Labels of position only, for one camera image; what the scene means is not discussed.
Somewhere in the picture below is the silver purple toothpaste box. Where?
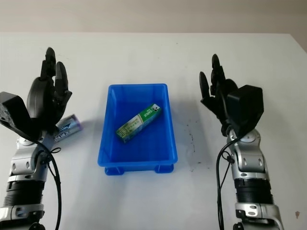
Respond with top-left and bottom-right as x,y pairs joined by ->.
53,114 -> 84,143

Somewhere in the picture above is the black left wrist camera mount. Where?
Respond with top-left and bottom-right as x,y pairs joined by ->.
0,92 -> 47,142

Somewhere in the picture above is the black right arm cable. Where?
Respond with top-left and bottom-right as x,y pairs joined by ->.
215,138 -> 238,230

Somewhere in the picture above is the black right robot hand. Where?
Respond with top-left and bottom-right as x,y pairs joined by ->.
199,54 -> 240,138

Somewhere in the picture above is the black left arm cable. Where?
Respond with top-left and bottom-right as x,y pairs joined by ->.
35,140 -> 64,230

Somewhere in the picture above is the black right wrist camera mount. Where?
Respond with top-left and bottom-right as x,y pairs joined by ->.
226,84 -> 265,138

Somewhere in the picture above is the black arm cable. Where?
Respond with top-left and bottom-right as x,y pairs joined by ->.
215,138 -> 238,230
35,140 -> 64,230

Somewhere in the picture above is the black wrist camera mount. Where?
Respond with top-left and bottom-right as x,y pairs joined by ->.
0,92 -> 47,142
226,84 -> 265,138

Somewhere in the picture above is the green rectangular box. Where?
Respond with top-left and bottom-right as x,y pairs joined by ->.
116,103 -> 164,145

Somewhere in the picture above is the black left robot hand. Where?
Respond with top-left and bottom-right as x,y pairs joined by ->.
26,47 -> 73,133

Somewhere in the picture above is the blue plastic tray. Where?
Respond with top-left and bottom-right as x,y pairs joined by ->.
96,83 -> 178,176

